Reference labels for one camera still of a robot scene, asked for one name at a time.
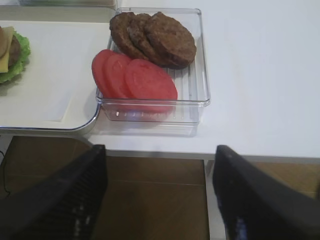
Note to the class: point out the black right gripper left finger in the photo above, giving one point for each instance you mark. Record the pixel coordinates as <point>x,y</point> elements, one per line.
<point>64,206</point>

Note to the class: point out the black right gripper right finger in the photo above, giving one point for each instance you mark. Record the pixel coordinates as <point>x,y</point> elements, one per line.
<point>255,206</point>

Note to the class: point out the sesame top bun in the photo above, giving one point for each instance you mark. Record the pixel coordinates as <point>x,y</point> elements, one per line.
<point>4,38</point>

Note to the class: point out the green lettuce leaf on burger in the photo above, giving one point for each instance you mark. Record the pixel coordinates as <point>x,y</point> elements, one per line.
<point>19,66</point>

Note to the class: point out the white metal tray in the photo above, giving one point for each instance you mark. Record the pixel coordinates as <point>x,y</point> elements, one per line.
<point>66,13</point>

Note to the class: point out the white parchment paper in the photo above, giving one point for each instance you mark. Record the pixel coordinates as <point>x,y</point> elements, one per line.
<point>56,88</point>

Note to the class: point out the red tomato slice middle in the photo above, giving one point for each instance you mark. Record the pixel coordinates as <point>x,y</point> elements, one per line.
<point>114,70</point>

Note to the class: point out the red tomato slice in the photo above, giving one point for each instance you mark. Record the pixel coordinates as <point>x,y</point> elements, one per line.
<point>114,70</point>
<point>147,81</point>
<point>97,68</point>

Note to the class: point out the red tomato slice right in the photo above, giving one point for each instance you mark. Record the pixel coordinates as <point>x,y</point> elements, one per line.
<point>147,81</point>

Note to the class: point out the red tomato slice left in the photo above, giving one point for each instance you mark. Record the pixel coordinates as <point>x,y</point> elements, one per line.
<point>97,68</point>

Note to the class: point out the clear patty and tomato container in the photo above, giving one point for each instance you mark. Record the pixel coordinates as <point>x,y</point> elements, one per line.
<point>191,82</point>

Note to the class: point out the brown patty on burger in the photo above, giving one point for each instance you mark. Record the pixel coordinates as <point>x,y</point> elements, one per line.
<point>14,51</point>

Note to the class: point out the brown patty right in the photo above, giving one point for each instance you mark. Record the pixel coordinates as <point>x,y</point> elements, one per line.
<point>171,40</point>

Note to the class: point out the brown patty left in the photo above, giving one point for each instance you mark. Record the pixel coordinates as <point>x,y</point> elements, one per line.
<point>119,33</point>

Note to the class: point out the brown patty middle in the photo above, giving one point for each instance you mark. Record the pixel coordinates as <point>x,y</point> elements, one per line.
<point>138,37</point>

